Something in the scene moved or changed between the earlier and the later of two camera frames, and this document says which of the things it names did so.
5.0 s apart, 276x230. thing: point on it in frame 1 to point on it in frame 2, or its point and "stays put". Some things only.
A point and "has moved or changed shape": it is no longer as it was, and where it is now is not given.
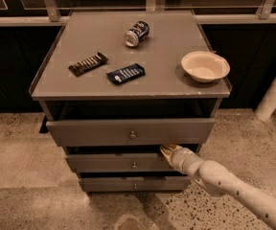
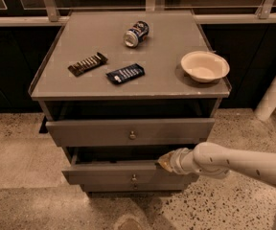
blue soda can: (139, 32) stays put
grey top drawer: (130, 131) stays put
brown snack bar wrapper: (85, 65) stays put
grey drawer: (118, 162) has moved or changed shape
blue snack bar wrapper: (126, 74) stays put
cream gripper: (178, 158) to (177, 160)
